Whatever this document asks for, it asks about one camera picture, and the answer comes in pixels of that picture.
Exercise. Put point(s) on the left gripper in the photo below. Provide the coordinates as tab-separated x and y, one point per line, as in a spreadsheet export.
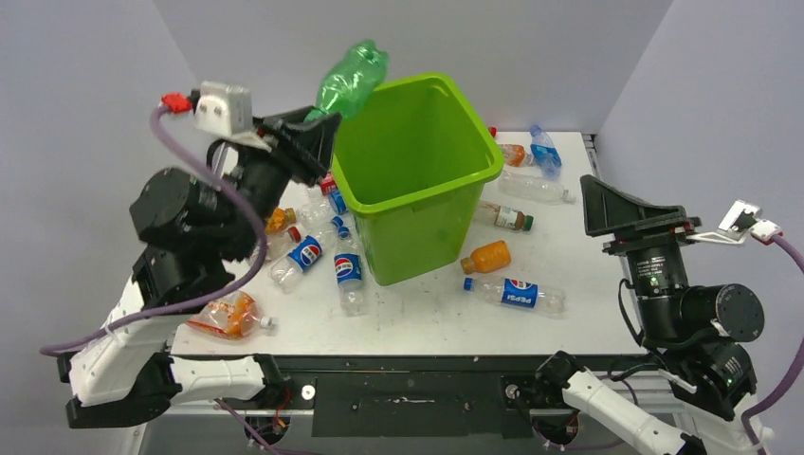
306	147

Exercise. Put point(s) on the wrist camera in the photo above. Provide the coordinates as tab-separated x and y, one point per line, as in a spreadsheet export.
223	110
738	220

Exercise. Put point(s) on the clear bottle red cap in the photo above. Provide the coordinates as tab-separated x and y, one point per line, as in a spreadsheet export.
281	244

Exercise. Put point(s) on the small orange juice bottle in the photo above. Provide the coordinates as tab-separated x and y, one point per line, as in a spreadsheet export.
486	259

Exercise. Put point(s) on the brown coffee bottle green cap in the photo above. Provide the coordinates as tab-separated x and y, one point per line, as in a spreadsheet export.
501	216

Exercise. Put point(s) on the crushed orange bottle front left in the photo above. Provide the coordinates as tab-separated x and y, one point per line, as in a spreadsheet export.
235	316

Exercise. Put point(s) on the large clear white-cap bottle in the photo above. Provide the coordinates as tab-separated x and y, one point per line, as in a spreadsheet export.
535	189

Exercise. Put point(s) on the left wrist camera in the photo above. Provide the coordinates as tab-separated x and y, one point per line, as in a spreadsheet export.
223	110

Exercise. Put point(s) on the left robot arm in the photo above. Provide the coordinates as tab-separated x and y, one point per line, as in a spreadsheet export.
192	225

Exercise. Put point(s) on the green plastic bin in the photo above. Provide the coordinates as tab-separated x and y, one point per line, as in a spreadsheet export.
411	167

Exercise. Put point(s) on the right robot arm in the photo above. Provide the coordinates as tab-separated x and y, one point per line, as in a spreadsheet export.
694	334

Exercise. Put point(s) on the green plastic bottle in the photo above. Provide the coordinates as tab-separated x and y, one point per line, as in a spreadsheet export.
351	81

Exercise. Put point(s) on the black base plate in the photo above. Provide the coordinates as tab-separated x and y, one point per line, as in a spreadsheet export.
412	396

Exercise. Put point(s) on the clear bottle blue label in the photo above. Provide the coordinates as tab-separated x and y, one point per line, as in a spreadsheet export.
322	209

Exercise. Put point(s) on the Pepsi bottle upright centre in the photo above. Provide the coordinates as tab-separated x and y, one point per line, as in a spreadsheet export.
349	275

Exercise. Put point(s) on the red label bottle left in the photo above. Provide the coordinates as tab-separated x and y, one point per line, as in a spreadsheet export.
328	184

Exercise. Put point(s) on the Pepsi bottle right side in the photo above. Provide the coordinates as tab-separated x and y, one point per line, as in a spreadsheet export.
519	294

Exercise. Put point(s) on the blue crushed bottle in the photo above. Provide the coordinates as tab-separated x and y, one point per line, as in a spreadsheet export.
545	153

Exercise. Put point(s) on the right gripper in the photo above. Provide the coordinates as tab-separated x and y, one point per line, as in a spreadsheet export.
607	208

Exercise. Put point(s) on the orange label bottle back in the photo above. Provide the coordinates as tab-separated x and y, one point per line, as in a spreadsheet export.
516	155

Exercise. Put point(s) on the Pepsi bottle tilted left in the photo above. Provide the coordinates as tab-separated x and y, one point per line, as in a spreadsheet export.
287	272

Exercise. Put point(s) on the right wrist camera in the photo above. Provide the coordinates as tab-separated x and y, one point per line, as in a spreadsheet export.
738	220

